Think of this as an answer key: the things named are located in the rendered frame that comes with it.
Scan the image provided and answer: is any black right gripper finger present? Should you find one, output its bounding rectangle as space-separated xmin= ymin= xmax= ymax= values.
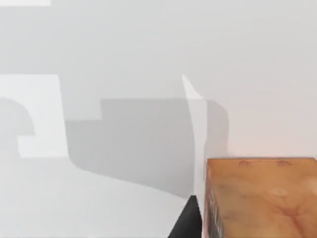
xmin=167 ymin=195 xmax=203 ymax=238

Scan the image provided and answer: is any orange wooden block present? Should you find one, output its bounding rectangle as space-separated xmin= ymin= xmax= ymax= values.
xmin=203 ymin=157 xmax=317 ymax=238

